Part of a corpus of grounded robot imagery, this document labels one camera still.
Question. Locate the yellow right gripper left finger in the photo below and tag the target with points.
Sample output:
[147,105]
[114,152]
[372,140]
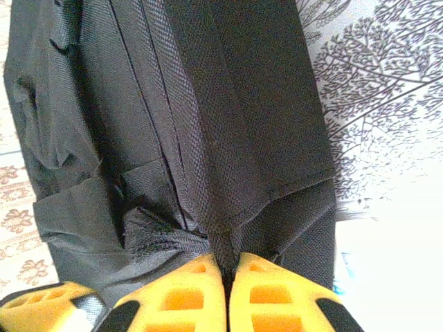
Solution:
[180,301]

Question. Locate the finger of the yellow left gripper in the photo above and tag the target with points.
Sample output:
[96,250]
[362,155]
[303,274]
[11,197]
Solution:
[31,311]

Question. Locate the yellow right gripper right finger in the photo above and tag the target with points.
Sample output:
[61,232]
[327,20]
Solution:
[277,301]

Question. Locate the black fabric backpack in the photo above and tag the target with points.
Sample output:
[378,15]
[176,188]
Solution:
[207,103]

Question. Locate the floral printed tablecloth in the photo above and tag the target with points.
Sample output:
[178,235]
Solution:
[380,69]

